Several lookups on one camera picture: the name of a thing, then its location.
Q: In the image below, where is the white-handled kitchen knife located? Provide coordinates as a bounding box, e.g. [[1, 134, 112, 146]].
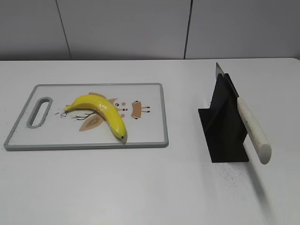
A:
[[216, 63, 272, 165]]

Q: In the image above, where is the yellow plastic banana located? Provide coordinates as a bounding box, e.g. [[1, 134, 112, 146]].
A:
[[64, 94, 127, 139]]

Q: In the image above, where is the white grey-rimmed cutting board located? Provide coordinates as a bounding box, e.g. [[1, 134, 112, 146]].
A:
[[4, 83, 168, 151]]

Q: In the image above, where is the black knife stand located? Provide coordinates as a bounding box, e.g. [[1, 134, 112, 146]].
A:
[[198, 74, 249, 163]]

